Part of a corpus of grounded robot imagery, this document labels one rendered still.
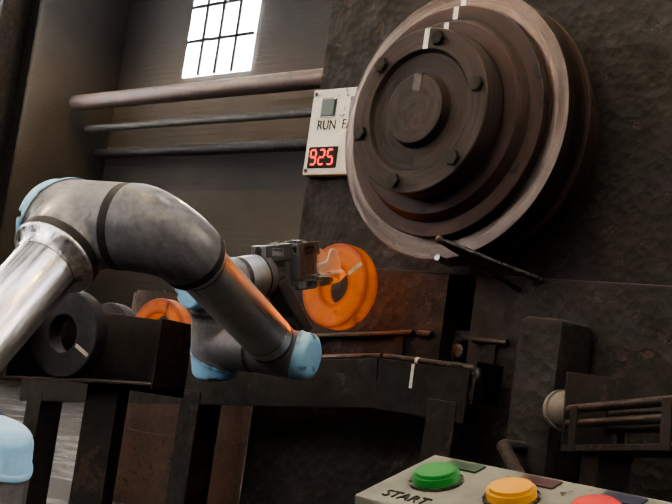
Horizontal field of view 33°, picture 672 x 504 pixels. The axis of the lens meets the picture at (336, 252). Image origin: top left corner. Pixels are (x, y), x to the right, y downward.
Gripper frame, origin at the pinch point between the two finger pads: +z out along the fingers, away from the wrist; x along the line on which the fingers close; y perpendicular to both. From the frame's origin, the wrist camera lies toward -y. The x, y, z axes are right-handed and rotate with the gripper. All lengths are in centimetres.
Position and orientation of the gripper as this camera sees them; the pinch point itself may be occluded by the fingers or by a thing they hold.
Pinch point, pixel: (340, 276)
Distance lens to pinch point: 202.1
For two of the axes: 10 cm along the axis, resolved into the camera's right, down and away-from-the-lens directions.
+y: -0.5, -10.0, -0.8
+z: 6.9, -0.9, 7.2
